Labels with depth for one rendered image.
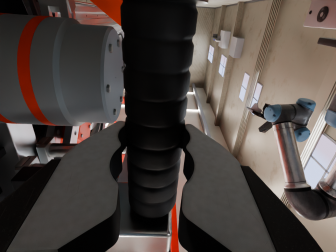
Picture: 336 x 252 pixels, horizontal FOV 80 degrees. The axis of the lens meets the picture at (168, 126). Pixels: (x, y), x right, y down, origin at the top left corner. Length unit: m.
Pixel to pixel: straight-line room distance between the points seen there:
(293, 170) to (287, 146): 0.10
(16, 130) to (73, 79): 0.16
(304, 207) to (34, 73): 0.94
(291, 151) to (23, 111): 0.90
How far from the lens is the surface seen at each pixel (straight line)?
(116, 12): 0.76
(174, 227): 3.22
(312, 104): 1.07
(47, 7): 0.57
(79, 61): 0.25
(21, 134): 0.39
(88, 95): 0.24
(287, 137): 0.97
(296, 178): 0.97
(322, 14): 0.66
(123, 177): 0.27
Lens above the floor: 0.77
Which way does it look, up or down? 29 degrees up
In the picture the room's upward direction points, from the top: 176 degrees counter-clockwise
